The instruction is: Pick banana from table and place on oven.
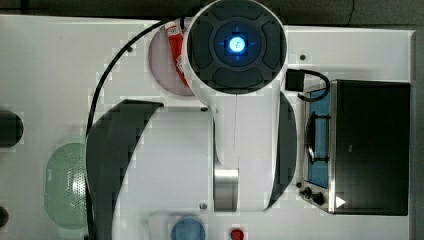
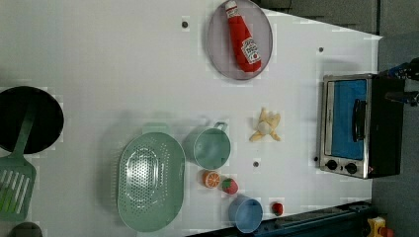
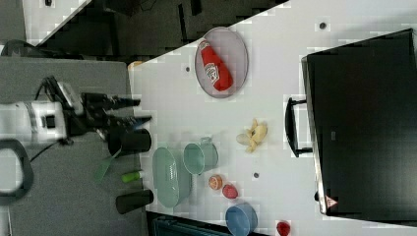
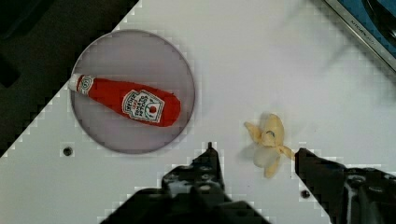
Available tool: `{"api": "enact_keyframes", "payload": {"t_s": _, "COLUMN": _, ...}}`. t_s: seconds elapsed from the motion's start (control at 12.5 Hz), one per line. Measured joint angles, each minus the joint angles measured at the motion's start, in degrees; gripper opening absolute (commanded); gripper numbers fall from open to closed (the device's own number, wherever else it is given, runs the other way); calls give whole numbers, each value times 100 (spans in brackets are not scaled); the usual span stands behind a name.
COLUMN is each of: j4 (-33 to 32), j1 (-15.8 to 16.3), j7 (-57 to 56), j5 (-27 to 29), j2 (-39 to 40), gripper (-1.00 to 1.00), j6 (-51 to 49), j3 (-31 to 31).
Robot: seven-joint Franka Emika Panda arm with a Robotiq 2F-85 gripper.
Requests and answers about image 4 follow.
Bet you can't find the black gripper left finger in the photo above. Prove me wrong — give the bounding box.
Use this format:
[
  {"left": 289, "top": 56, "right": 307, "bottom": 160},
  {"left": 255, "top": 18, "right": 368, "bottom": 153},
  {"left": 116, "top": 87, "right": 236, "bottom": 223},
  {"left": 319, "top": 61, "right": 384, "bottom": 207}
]
[{"left": 100, "top": 145, "right": 271, "bottom": 224}]

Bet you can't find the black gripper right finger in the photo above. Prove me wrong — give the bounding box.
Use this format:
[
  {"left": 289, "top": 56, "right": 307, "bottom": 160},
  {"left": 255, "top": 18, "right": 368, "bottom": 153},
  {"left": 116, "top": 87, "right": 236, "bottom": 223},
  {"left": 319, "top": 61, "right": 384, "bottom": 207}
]
[{"left": 295, "top": 148, "right": 396, "bottom": 224}]

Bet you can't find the plush peeled banana toy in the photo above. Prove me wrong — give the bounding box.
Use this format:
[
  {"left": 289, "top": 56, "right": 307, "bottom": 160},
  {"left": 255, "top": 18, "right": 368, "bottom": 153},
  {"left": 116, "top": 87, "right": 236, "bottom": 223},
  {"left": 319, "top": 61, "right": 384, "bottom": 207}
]
[{"left": 244, "top": 114, "right": 295, "bottom": 178}]

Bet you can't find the black toaster oven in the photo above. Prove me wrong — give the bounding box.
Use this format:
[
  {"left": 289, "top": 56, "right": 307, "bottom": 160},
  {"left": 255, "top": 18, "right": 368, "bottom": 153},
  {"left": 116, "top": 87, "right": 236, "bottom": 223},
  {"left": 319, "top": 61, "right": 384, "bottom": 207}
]
[{"left": 323, "top": 0, "right": 396, "bottom": 70}]

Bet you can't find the plush red ketchup bottle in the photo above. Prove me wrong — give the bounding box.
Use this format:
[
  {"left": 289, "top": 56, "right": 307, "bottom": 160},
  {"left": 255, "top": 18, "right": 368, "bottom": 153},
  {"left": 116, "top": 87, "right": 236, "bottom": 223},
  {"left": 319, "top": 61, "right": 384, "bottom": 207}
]
[{"left": 68, "top": 74, "right": 181, "bottom": 127}]

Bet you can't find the grey round plate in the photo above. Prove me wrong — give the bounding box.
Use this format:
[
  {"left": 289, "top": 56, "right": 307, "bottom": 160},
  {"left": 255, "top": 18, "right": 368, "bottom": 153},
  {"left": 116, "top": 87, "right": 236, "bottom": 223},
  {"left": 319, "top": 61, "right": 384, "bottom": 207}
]
[{"left": 69, "top": 30, "right": 195, "bottom": 154}]

